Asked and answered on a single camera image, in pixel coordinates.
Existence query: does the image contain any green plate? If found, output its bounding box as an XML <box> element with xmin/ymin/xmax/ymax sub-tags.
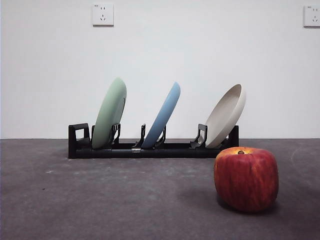
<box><xmin>91</xmin><ymin>77</ymin><xmax>128</xmax><ymax>150</ymax></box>

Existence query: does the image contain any red apple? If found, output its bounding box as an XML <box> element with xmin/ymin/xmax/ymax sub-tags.
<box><xmin>213</xmin><ymin>146</ymin><xmax>280</xmax><ymax>213</ymax></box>

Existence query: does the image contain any blue plate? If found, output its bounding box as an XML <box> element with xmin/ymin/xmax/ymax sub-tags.
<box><xmin>141</xmin><ymin>81</ymin><xmax>181</xmax><ymax>149</ymax></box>

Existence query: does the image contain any black plate rack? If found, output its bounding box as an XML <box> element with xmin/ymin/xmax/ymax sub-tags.
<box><xmin>68</xmin><ymin>122</ymin><xmax>240</xmax><ymax>159</ymax></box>

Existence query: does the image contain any beige plate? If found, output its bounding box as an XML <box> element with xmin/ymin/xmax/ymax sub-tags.
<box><xmin>204</xmin><ymin>83</ymin><xmax>247</xmax><ymax>149</ymax></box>

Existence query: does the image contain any white wall socket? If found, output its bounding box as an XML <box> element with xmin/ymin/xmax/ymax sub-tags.
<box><xmin>92</xmin><ymin>2</ymin><xmax>115</xmax><ymax>27</ymax></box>
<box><xmin>303</xmin><ymin>4</ymin><xmax>320</xmax><ymax>28</ymax></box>

